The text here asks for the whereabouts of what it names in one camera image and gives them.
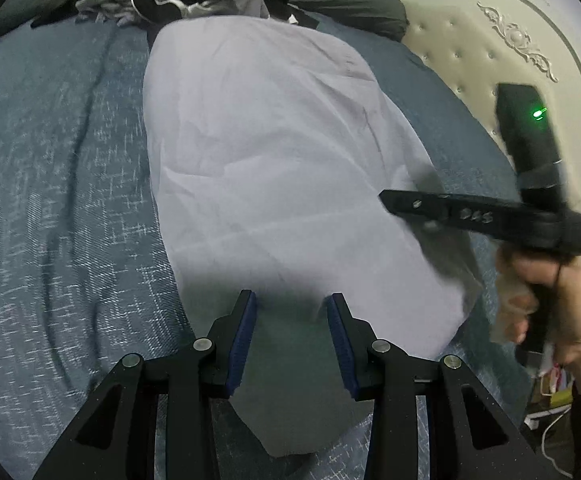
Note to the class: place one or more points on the light grey zip jacket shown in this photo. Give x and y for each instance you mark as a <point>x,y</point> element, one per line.
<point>270,160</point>

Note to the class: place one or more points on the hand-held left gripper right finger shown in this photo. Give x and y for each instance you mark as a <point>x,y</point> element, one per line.
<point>343,347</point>

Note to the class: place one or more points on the crumpled pale grey garment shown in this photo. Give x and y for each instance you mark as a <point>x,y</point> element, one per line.
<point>105,2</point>

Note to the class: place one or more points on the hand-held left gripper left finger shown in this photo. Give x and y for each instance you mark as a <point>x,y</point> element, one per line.
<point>240,347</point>

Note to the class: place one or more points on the blue woven bedspread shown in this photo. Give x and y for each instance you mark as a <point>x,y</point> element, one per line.
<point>55,185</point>

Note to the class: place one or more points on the dark grey pillow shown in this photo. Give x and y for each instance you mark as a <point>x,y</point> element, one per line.
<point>350,0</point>

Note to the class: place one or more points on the cream tufted headboard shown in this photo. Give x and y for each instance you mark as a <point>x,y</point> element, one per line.
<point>470,45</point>

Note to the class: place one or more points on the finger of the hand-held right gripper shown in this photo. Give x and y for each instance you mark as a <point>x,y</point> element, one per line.
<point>410,205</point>

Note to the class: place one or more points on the person's right hand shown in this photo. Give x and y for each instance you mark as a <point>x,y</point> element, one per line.
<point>580,320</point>

